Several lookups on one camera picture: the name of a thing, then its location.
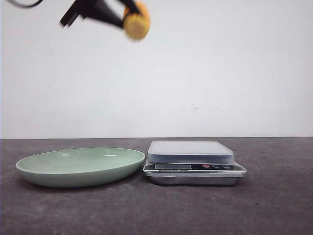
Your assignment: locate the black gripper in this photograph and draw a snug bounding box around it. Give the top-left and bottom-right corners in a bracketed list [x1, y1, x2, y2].
[60, 0, 140, 28]

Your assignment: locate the yellow corn cob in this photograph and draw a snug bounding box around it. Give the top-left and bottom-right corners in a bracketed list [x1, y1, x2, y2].
[123, 0, 151, 41]

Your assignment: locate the light green plate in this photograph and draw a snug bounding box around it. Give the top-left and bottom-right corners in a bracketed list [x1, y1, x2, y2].
[16, 147, 145, 188]

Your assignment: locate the silver digital kitchen scale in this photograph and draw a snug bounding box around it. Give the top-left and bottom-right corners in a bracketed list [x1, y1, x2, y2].
[142, 141, 247, 185]

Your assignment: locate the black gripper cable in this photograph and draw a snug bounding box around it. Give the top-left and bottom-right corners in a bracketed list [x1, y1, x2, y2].
[6, 0, 41, 8]

